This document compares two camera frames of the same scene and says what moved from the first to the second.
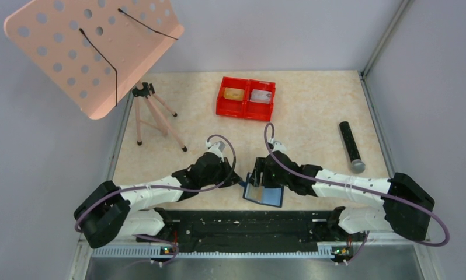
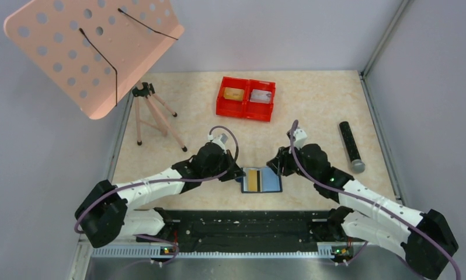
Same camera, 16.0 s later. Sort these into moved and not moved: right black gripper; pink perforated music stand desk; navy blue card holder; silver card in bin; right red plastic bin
Moved: navy blue card holder; right black gripper
Not moved: right red plastic bin; silver card in bin; pink perforated music stand desk
